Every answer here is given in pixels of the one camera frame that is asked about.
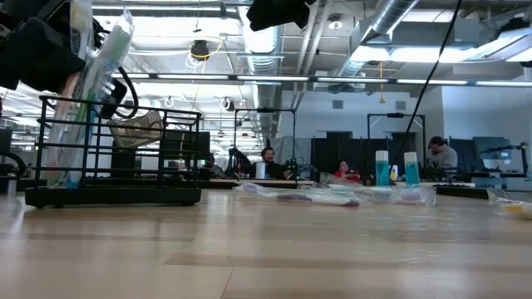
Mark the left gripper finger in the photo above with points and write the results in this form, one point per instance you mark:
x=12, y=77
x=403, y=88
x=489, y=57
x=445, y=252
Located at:
x=113, y=97
x=37, y=58

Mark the white yellow cup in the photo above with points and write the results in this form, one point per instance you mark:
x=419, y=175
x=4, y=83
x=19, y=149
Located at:
x=394, y=172

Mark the white cylinder cup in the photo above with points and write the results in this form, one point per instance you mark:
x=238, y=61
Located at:
x=260, y=170

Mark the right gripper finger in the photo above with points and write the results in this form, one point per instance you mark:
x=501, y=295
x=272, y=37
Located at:
x=278, y=14

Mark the slim yellow-headed toothbrush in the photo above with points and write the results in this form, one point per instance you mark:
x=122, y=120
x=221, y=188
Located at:
x=517, y=209

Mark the packaged toothbrushes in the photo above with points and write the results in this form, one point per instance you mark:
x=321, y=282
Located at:
x=295, y=198

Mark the desk monitor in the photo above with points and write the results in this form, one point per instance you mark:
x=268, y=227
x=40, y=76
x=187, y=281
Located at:
x=490, y=145

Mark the black curved arc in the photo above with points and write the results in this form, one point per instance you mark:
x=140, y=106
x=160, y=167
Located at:
x=3, y=154

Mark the person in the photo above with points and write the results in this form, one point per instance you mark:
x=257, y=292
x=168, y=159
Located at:
x=440, y=155
x=268, y=155
x=345, y=170
x=212, y=166

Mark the ceiling sensor dome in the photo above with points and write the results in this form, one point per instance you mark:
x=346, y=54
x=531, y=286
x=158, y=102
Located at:
x=335, y=25

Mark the black station frame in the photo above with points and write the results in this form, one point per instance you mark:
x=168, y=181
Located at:
x=266, y=110
x=395, y=115

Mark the wooden workstation table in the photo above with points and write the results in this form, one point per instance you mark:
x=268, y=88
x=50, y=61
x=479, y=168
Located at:
x=282, y=182

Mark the black partition screens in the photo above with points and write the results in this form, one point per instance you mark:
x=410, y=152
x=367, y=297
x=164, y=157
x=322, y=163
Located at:
x=328, y=158

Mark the long ceiling light bar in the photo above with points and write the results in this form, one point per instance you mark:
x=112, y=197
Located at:
x=270, y=78

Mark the silver air duct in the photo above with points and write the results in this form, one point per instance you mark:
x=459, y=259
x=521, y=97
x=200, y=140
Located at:
x=262, y=50
x=390, y=12

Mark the teal mouthwash bottle white cap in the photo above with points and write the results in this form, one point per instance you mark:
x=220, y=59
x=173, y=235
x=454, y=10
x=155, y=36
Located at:
x=382, y=172
x=411, y=172

